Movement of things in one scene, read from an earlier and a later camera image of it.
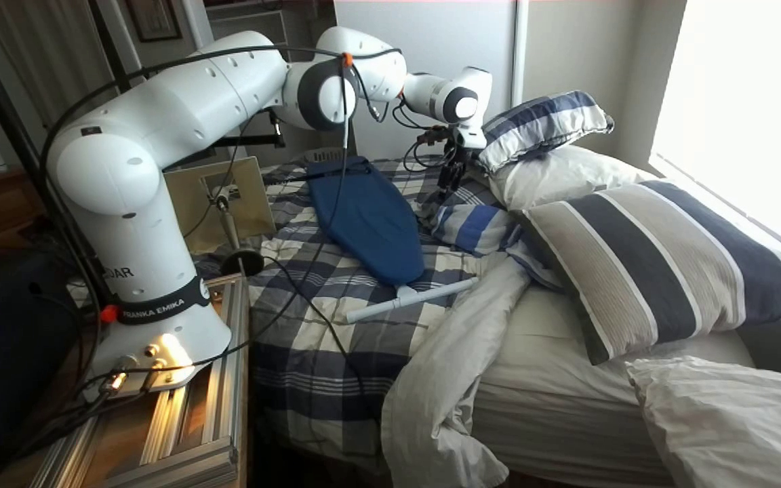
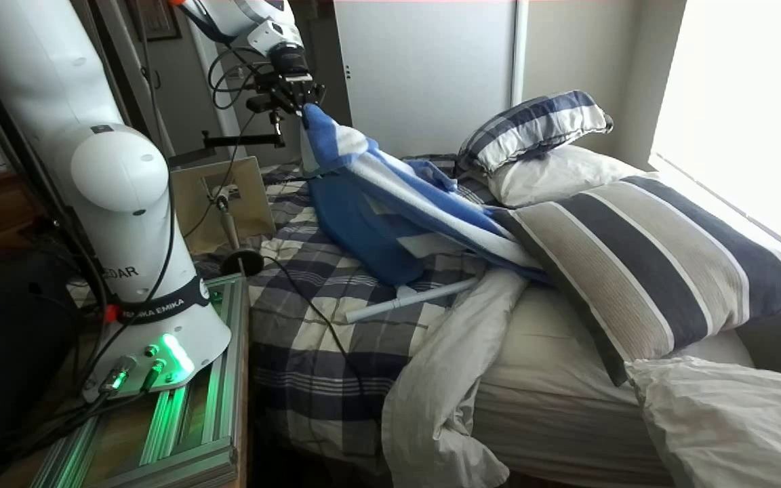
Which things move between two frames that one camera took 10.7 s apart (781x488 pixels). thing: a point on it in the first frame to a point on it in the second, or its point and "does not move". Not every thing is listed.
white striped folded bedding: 734,425 does not move
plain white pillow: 558,173 does not move
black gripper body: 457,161 to 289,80
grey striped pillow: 654,260 does not move
